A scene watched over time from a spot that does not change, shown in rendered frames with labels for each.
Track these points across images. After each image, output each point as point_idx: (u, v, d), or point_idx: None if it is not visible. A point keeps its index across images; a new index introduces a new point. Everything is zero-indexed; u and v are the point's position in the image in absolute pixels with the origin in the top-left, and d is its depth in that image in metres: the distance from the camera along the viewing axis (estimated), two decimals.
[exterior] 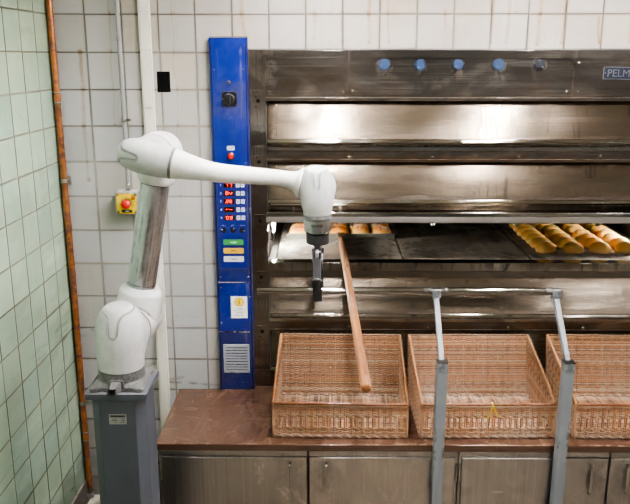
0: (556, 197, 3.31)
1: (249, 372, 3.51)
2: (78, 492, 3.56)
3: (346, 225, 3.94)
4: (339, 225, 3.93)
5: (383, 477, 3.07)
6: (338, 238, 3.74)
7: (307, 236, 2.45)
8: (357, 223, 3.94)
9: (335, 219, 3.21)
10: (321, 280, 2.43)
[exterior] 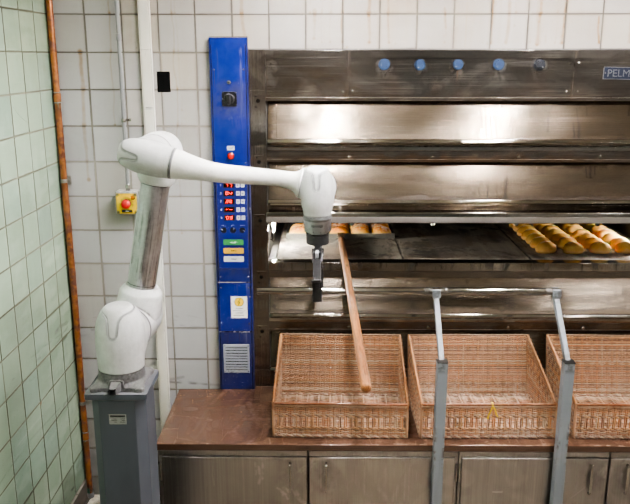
0: (556, 197, 3.31)
1: (249, 372, 3.51)
2: (78, 492, 3.56)
3: (346, 225, 3.94)
4: (339, 225, 3.93)
5: (383, 477, 3.07)
6: (338, 238, 3.74)
7: (307, 236, 2.45)
8: (357, 223, 3.94)
9: (335, 219, 3.21)
10: (321, 280, 2.43)
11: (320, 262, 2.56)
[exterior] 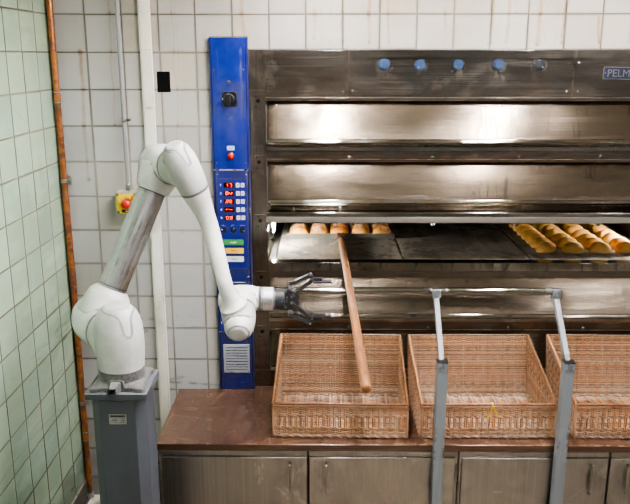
0: (556, 197, 3.31)
1: (249, 372, 3.51)
2: (78, 492, 3.56)
3: (346, 225, 3.94)
4: (339, 225, 3.93)
5: (383, 477, 3.07)
6: (338, 238, 3.74)
7: None
8: (357, 223, 3.94)
9: (335, 219, 3.21)
10: (312, 318, 2.88)
11: (307, 281, 2.85)
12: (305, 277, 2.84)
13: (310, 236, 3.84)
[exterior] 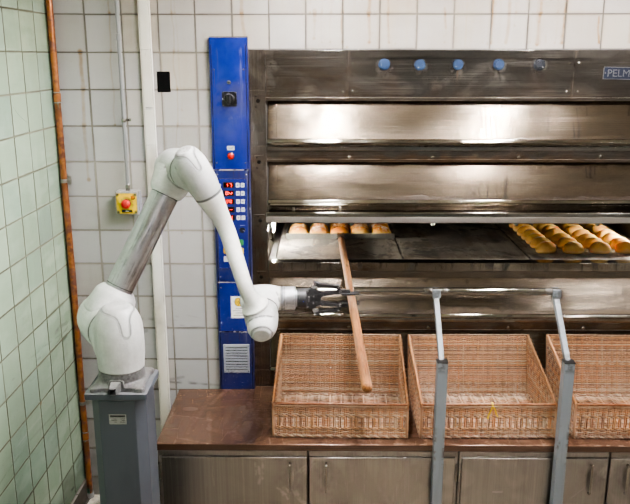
0: (556, 197, 3.31)
1: (249, 372, 3.51)
2: (78, 492, 3.56)
3: (346, 225, 3.94)
4: (339, 225, 3.93)
5: (383, 477, 3.07)
6: (338, 238, 3.74)
7: None
8: (357, 223, 3.94)
9: (335, 219, 3.21)
10: (339, 305, 2.86)
11: (335, 290, 2.86)
12: (332, 286, 2.85)
13: (310, 236, 3.84)
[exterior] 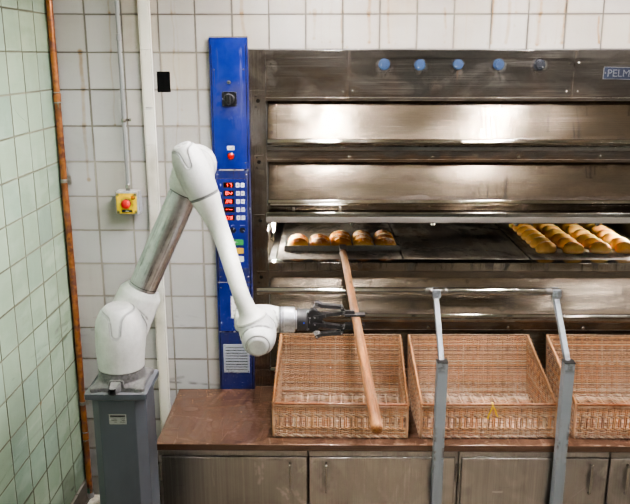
0: (556, 197, 3.31)
1: (249, 372, 3.51)
2: (78, 492, 3.56)
3: (348, 237, 3.69)
4: (341, 236, 3.68)
5: (383, 477, 3.07)
6: (340, 251, 3.50)
7: None
8: (360, 234, 3.69)
9: (335, 219, 3.21)
10: (343, 327, 2.62)
11: (338, 311, 2.61)
12: (336, 307, 2.60)
13: (310, 248, 3.59)
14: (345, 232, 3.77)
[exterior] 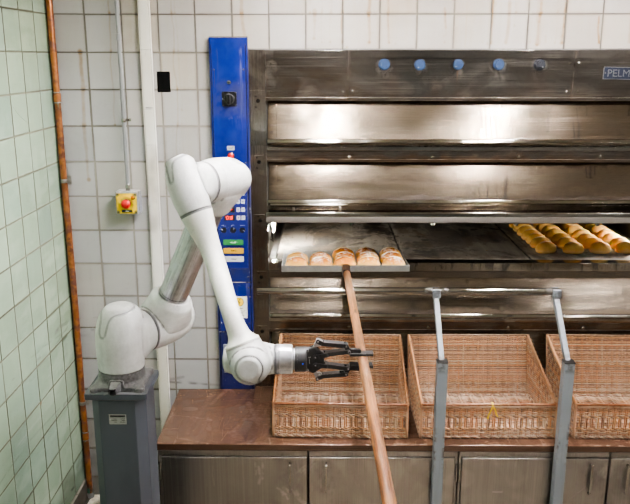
0: (556, 197, 3.31)
1: None
2: (78, 492, 3.56)
3: (352, 255, 3.36)
4: (344, 254, 3.35)
5: None
6: (343, 272, 3.16)
7: None
8: (365, 252, 3.36)
9: (335, 219, 3.21)
10: (348, 367, 2.28)
11: (342, 350, 2.27)
12: (339, 345, 2.26)
13: (310, 269, 3.26)
14: (348, 250, 3.43)
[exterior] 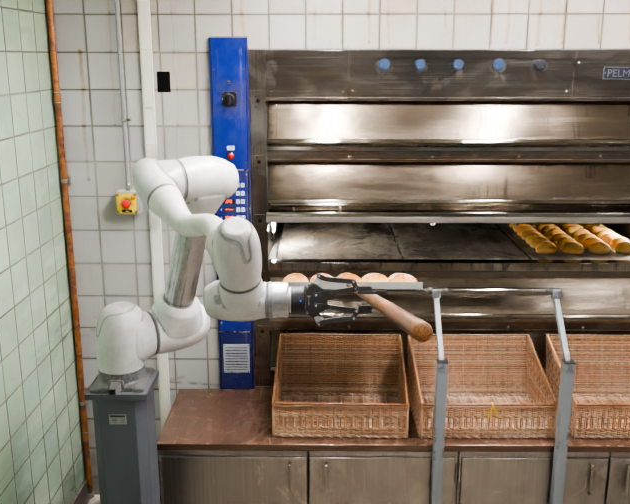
0: (556, 197, 3.31)
1: (249, 372, 3.51)
2: (78, 492, 3.56)
3: None
4: None
5: (383, 477, 3.07)
6: None
7: None
8: (372, 273, 2.99)
9: (335, 219, 3.21)
10: (356, 309, 1.87)
11: (348, 287, 1.87)
12: (345, 280, 1.87)
13: None
14: None
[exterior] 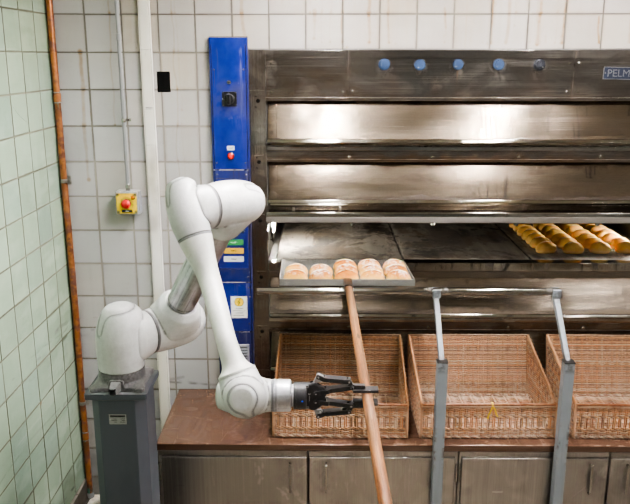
0: (556, 197, 3.31)
1: None
2: (78, 492, 3.56)
3: (354, 268, 3.16)
4: (346, 267, 3.15)
5: None
6: (345, 287, 2.98)
7: None
8: (368, 265, 3.16)
9: (335, 219, 3.21)
10: (351, 405, 2.11)
11: (345, 386, 2.10)
12: (342, 381, 2.09)
13: (310, 282, 3.08)
14: (351, 261, 3.24)
